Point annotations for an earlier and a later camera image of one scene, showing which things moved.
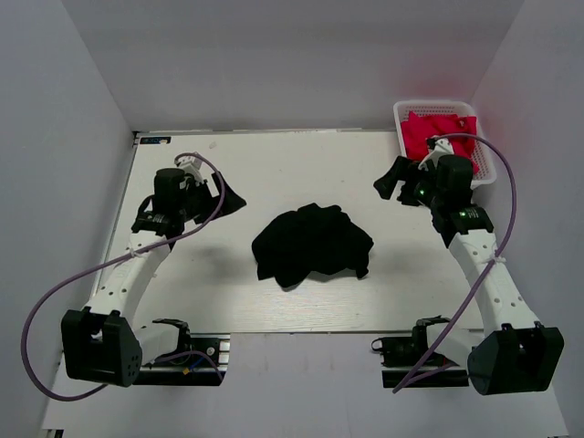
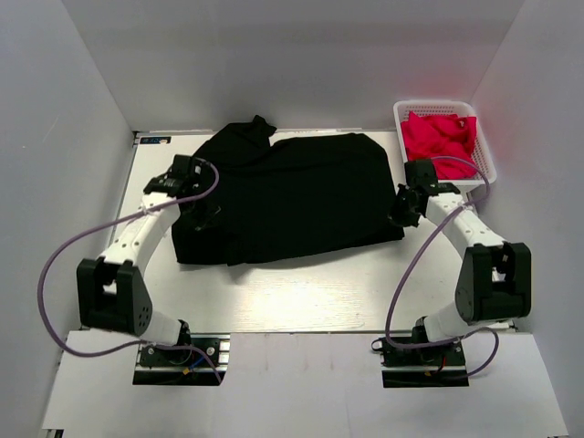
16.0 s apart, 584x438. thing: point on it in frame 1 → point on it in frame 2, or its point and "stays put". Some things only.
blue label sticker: [155, 140] stays put
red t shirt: [418, 128] stays put
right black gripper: [399, 172] → [396, 215]
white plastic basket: [483, 150] stays put
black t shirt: [316, 238] → [284, 199]
